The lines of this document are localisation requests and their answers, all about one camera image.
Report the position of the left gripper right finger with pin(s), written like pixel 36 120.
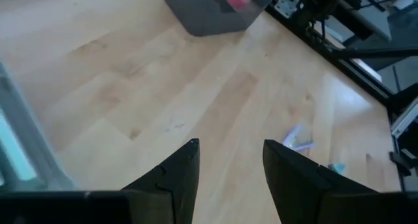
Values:
pixel 303 191

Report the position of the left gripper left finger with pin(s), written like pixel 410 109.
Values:
pixel 173 191

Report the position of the mint green stapler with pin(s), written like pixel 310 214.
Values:
pixel 13 152

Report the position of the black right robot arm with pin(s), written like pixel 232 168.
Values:
pixel 313 2

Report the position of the grey-blue staple remover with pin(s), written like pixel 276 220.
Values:
pixel 337 168

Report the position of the silver white clip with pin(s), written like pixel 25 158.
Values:
pixel 298 140

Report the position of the pale translucent storage bin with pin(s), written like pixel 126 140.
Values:
pixel 36 145

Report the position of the smoky grey storage bin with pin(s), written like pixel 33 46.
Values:
pixel 202 18

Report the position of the black aluminium table frame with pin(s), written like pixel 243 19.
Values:
pixel 359 76

